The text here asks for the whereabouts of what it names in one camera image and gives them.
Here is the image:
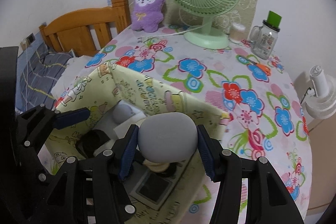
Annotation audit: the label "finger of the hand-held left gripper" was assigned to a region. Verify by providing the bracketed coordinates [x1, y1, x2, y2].
[16, 105, 91, 186]

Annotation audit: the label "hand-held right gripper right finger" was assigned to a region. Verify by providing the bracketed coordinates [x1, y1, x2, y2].
[196, 124, 302, 224]

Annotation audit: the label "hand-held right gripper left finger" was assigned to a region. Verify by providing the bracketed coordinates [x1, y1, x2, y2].
[47, 124, 139, 224]

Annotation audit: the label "black round pouch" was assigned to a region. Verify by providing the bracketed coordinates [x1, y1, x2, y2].
[76, 130, 113, 159]

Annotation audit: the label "round cream tin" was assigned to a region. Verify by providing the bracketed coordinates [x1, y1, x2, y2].
[144, 157, 174, 174]

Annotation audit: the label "white timer with keypad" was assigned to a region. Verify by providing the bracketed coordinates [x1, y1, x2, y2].
[131, 158, 189, 210]

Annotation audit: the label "grey round case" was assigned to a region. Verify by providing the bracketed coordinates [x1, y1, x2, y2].
[138, 112, 198, 162]

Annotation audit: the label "yellow printed fabric box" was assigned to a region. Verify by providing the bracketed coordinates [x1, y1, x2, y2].
[45, 61, 229, 224]

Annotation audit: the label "white box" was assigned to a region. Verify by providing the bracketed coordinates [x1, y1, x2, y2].
[101, 99, 147, 139]

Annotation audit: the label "blue plaid bedding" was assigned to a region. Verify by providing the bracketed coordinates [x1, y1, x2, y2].
[16, 40, 74, 111]

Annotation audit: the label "white cloth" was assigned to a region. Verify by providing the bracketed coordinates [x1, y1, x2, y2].
[51, 55, 92, 98]

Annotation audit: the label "floral tablecloth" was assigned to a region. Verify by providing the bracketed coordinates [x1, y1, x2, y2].
[51, 23, 313, 224]

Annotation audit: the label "wooden bed headboard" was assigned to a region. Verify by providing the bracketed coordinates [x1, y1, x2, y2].
[39, 0, 132, 56]

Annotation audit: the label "beige wardrobe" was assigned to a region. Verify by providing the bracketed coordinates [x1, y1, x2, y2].
[307, 119, 336, 210]

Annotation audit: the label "clear cotton swab container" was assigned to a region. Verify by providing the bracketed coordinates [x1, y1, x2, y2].
[230, 22, 247, 44]

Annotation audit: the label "white standing fan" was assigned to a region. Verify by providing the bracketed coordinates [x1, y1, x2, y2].
[299, 65, 336, 119]

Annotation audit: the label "glass jar with green lid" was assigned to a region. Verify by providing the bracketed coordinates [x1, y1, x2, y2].
[249, 11, 282, 60]

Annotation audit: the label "purple plush toy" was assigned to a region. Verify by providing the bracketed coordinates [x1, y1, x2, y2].
[131, 0, 166, 32]

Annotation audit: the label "orange handled scissors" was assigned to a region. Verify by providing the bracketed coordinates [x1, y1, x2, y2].
[248, 57, 271, 75]

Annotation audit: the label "black fan cable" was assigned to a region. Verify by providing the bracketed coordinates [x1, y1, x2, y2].
[301, 86, 314, 104]

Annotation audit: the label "white fan cable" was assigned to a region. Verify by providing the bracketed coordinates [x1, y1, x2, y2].
[143, 25, 202, 37]

